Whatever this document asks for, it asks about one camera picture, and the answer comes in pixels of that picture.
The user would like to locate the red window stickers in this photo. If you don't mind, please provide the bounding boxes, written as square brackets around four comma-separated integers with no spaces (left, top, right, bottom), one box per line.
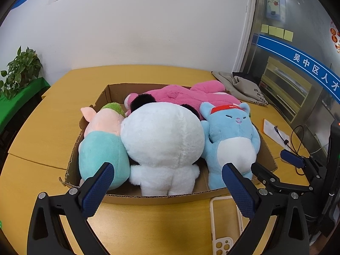
[329,20,340,54]

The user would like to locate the white phone case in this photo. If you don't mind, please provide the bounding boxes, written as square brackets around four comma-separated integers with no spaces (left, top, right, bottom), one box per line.
[209,195,243,255]

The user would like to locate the potted green plant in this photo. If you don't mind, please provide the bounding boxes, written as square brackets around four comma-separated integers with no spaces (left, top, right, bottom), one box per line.
[0,46,43,100]

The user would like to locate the white paper sleeve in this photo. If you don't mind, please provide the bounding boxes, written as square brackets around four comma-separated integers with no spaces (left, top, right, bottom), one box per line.
[261,119,291,147]

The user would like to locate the black cable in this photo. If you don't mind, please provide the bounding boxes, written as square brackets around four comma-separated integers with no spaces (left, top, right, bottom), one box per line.
[273,126,319,176]

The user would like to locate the cardboard box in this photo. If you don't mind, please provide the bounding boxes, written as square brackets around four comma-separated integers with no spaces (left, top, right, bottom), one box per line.
[59,84,278,205]

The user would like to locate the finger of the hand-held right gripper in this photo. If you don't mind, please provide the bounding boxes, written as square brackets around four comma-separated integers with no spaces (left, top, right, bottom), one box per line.
[250,161,314,194]
[281,149,328,181]

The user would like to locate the teal pig plush toy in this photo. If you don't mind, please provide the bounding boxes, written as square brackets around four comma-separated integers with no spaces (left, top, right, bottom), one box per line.
[78,102,130,190]

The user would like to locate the blue banner strip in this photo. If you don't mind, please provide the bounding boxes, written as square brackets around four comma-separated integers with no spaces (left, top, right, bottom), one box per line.
[256,33,340,93]

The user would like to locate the grey cloth bag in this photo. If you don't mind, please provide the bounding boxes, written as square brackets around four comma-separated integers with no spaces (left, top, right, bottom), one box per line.
[212,71,269,107]

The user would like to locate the cartoon poster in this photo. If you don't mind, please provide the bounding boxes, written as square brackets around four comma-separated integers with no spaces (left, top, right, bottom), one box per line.
[266,0,287,22]

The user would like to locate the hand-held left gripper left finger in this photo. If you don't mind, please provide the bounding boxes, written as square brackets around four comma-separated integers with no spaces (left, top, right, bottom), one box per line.
[27,162,115,255]

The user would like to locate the white panda plush toy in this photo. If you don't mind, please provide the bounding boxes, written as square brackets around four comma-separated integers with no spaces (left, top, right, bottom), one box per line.
[121,94,205,196]

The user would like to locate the green table cloth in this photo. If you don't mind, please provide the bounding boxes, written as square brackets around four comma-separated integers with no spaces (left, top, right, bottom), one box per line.
[0,77,51,136]

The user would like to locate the pink plush toy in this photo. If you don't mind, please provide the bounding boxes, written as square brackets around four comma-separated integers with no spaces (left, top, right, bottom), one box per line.
[124,80,241,117]

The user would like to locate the blue cat plush toy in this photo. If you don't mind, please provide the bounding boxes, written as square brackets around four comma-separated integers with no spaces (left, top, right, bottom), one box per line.
[199,101,261,190]

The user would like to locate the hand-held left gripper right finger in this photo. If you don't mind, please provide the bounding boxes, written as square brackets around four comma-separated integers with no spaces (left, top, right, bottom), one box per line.
[222,163,310,255]

